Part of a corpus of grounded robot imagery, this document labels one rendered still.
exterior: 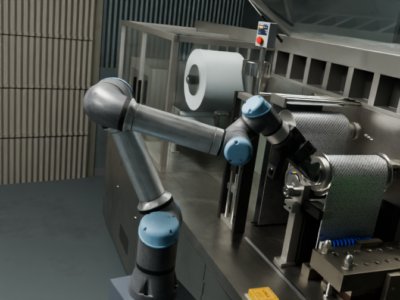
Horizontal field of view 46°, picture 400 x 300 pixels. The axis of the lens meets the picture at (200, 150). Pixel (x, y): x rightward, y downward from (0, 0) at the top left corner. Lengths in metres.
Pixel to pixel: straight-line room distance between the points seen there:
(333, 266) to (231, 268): 0.35
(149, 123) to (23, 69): 3.22
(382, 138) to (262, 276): 0.68
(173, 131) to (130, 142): 0.20
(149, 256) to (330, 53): 1.23
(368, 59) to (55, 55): 3.11
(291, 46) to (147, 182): 1.23
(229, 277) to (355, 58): 1.00
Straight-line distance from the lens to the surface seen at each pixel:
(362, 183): 1.66
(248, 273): 1.64
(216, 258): 1.69
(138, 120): 1.26
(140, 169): 1.43
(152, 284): 1.40
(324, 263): 1.56
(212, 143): 1.26
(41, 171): 4.69
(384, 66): 1.89
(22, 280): 3.21
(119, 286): 1.49
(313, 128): 1.77
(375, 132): 1.89
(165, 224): 1.37
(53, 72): 4.47
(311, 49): 2.26
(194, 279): 1.94
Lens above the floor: 1.72
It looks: 16 degrees down
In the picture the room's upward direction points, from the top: 7 degrees clockwise
